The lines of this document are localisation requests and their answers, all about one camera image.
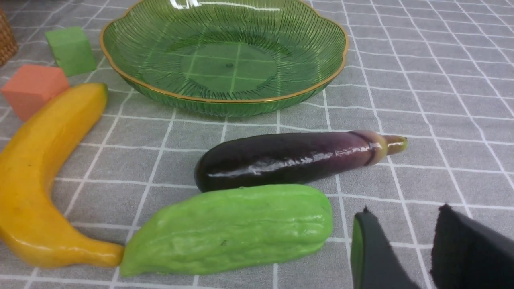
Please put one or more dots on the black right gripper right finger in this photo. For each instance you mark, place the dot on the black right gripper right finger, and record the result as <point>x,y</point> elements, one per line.
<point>469,255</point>

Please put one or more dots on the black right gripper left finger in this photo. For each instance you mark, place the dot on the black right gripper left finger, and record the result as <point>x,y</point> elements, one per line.
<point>373,261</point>

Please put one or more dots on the green bitter gourd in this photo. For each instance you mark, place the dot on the green bitter gourd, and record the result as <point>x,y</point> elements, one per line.
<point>231,229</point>

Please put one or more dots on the purple eggplant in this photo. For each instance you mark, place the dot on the purple eggplant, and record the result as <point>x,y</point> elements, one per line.
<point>291,158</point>

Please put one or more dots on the green glass plate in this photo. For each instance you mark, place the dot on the green glass plate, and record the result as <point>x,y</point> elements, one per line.
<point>232,58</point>

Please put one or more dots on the yellow banana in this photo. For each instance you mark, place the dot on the yellow banana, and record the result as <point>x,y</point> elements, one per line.
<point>31,226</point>

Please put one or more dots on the green foam cube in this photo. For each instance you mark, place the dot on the green foam cube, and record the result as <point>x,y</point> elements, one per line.
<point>71,50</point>

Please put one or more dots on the orange foam cube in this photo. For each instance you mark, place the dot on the orange foam cube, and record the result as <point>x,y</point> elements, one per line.
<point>31,87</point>

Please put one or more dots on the woven wicker basket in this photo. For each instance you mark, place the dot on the woven wicker basket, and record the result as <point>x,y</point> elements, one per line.
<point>8,43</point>

